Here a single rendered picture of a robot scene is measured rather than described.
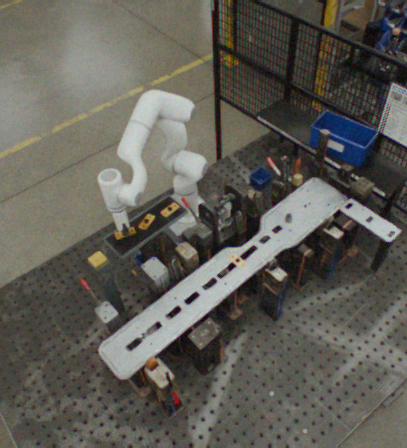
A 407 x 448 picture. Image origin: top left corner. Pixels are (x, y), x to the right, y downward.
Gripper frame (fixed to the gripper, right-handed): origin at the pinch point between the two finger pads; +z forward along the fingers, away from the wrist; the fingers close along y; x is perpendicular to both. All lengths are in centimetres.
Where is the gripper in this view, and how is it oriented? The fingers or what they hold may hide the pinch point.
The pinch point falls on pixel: (124, 229)
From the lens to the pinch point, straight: 194.8
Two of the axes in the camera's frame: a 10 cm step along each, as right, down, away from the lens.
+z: 0.5, 6.3, 7.8
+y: 3.7, 7.1, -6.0
